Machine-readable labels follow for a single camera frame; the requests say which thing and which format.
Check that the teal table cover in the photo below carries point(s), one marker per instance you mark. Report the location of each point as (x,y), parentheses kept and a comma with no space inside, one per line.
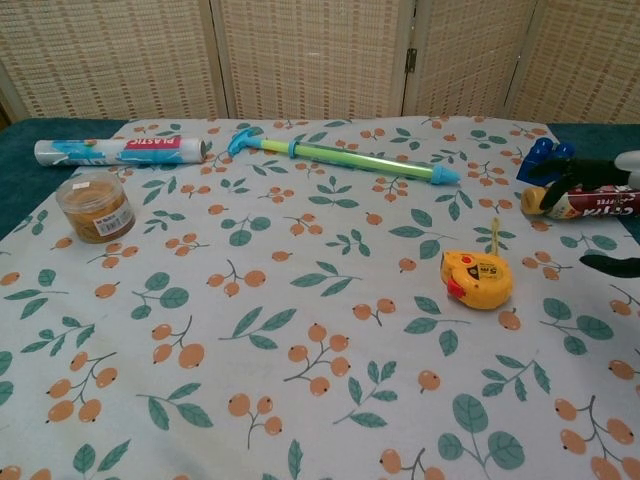
(20,170)

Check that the woven folding screen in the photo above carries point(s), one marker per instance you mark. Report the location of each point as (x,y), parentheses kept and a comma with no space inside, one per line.
(310,55)

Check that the yellow tape measure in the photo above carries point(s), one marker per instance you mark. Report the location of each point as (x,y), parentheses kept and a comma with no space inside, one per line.
(480,282)

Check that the green blue water squirter toy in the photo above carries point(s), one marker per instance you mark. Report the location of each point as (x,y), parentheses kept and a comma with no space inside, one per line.
(350,160)

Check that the floral fruit print tablecloth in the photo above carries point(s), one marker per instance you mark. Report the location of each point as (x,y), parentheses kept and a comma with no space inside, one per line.
(300,300)

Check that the plastic wrap roll tube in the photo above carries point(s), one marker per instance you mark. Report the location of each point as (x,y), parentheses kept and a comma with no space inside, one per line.
(120,150)

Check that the clear jar of rubber bands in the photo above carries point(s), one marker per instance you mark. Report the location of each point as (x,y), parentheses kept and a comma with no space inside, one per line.
(97,212)

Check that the brown coffee drink bottle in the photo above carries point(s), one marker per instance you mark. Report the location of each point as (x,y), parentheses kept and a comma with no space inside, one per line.
(600,205)

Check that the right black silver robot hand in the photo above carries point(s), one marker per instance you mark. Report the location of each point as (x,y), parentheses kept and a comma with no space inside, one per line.
(590,170)

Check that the blue building block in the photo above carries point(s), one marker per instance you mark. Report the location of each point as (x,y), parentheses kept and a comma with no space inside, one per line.
(542,152)

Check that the metal screen hinge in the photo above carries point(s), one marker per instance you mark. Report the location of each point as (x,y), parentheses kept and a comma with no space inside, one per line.
(412,61)

